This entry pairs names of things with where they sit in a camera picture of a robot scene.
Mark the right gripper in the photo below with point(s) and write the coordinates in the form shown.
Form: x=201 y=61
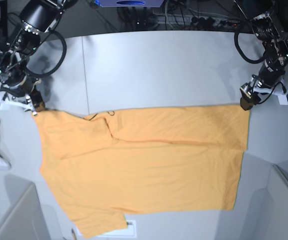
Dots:
x=25 y=86

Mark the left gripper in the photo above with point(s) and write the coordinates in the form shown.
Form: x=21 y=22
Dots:
x=265 y=79

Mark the pencil at table edge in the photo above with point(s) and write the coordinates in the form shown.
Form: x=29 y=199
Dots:
x=73 y=234

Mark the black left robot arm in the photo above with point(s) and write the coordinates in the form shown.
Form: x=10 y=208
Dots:
x=267 y=28

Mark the yellow orange T-shirt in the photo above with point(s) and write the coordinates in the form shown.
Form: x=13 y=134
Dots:
x=137 y=161

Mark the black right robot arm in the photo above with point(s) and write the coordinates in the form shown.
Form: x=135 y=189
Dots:
x=37 y=17

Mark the white rectangular table grommet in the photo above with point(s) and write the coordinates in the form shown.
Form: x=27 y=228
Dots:
x=127 y=233

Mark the blue purple device box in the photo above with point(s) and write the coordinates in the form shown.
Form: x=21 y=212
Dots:
x=129 y=3

